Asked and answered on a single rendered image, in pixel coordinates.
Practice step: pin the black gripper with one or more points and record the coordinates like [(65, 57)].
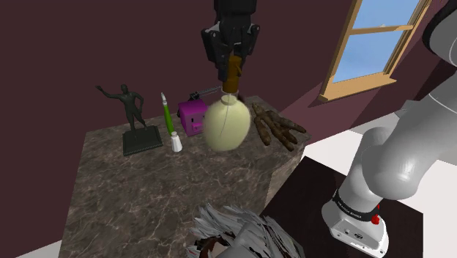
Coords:
[(235, 18)]

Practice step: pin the cream vase with brown neck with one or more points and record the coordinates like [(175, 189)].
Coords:
[(226, 125)]

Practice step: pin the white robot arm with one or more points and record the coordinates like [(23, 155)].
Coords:
[(385, 160)]

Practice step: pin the black and grey tool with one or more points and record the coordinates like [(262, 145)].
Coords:
[(200, 93)]

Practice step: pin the magenta cube toy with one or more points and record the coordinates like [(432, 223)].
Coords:
[(191, 116)]

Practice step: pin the brown branched root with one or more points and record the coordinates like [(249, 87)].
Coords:
[(275, 127)]

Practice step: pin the green and white pen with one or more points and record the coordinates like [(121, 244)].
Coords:
[(167, 118)]

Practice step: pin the white salt shaker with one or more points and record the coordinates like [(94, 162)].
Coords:
[(176, 142)]

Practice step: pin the dark statue of a man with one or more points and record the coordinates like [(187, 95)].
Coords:
[(132, 107)]

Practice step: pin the wooden framed window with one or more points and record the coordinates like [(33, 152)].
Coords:
[(371, 46)]

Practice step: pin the brown marble table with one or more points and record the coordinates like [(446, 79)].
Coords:
[(160, 185)]

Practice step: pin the dark robot stand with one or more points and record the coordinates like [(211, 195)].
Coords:
[(303, 200)]

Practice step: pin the white spiky feathery object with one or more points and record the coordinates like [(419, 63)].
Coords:
[(228, 221)]

